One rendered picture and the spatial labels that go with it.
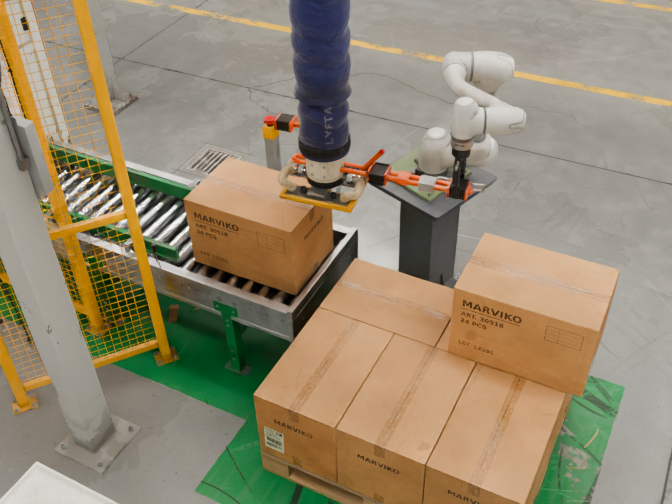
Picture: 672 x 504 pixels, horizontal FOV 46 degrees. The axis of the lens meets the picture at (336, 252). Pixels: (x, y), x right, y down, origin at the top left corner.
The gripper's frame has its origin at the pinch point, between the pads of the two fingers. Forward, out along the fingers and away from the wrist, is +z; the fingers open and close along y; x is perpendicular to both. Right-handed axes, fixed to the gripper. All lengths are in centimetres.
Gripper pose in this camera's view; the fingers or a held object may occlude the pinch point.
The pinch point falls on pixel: (457, 187)
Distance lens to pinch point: 337.3
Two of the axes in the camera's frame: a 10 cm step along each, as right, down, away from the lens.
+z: 0.3, 7.6, 6.5
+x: 9.3, 2.1, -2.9
